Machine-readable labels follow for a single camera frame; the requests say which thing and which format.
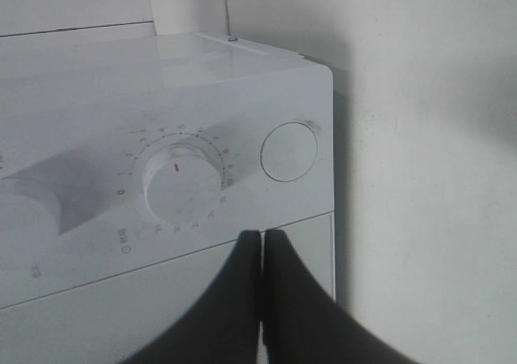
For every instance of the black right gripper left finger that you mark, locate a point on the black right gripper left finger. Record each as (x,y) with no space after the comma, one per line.
(222,326)

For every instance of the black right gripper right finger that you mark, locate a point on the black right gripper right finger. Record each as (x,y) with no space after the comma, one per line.
(301,323)

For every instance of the white microwave door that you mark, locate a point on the white microwave door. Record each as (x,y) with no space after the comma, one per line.
(100,297)

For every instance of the white microwave knob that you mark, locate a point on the white microwave knob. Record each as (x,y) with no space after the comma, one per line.
(41,203)
(182,184)

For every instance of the round white door button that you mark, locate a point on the round white door button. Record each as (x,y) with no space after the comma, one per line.
(288,152)

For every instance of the white microwave oven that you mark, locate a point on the white microwave oven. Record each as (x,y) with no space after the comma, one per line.
(116,103)

